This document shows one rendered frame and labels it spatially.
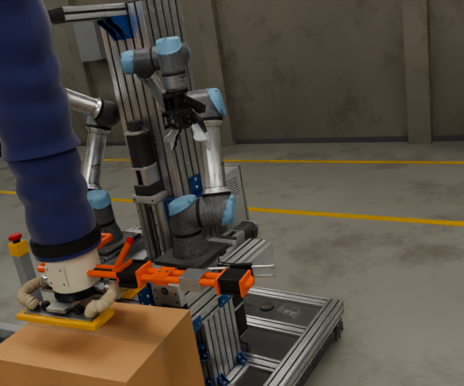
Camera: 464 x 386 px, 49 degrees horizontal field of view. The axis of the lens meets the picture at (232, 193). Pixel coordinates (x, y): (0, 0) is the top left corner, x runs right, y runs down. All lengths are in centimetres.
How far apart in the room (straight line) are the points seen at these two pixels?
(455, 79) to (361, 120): 139
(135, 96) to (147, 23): 31
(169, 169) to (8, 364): 95
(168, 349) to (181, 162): 82
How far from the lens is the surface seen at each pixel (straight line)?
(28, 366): 185
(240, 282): 141
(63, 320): 175
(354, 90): 767
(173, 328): 178
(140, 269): 160
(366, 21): 751
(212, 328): 251
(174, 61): 155
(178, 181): 217
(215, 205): 193
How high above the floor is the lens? 186
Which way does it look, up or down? 18 degrees down
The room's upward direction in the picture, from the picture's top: 9 degrees counter-clockwise
